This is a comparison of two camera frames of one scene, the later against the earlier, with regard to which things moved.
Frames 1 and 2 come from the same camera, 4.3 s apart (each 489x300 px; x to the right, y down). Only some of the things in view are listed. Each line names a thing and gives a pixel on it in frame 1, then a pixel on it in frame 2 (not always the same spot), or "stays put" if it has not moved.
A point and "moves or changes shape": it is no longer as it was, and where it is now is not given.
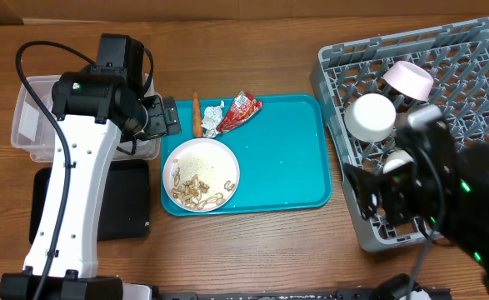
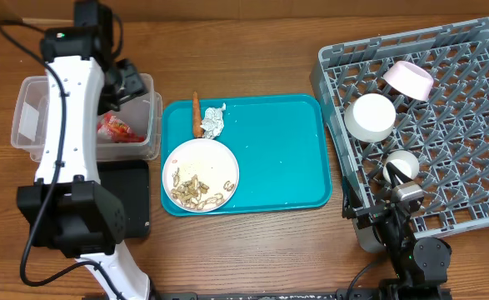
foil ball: x=212 y=117 stays put
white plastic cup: x=396 y=158 stays put
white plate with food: x=201 y=175 stays put
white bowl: x=371 y=118 stays put
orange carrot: x=197 y=117 stays put
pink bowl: x=409 y=80 stays put
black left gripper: x=159 y=126 -> x=137 y=88
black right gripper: x=392 y=190 -> x=369 y=215
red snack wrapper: x=244 y=106 moves or changes shape
